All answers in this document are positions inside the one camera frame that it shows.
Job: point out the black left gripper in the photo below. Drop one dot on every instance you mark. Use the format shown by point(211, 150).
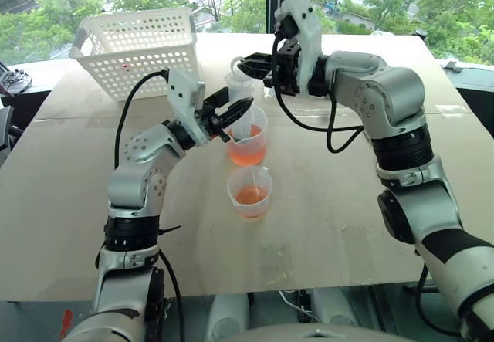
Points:
point(211, 122)

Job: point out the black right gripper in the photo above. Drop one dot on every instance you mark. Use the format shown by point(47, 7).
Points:
point(287, 68)

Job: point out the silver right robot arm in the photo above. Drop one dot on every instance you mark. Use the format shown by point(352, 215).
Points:
point(397, 99)

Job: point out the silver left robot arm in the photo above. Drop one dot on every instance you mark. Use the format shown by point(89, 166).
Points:
point(131, 191)

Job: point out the tall clear cup red liquid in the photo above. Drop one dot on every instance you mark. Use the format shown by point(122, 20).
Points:
point(251, 153)

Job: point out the short clear cup red liquid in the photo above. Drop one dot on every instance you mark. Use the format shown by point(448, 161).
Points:
point(251, 199)

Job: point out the white perforated plastic basket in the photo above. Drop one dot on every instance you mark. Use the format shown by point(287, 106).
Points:
point(127, 48)

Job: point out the black zip tie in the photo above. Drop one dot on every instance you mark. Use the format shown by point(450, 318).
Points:
point(170, 229)

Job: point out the white rounded robot leg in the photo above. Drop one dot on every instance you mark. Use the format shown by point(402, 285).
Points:
point(227, 315)
point(332, 307)

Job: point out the dark side table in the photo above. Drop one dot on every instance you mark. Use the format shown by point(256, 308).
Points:
point(476, 87)

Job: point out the grey rounded robot torso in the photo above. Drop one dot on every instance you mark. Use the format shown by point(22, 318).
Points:
point(316, 334)

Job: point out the small red object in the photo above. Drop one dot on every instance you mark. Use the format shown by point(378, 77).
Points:
point(66, 322)

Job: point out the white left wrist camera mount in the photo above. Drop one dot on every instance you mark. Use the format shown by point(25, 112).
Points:
point(183, 95)

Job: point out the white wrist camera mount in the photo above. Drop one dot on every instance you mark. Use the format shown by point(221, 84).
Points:
point(183, 95)
point(308, 29)

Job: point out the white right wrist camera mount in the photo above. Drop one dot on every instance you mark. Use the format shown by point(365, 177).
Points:
point(308, 29)

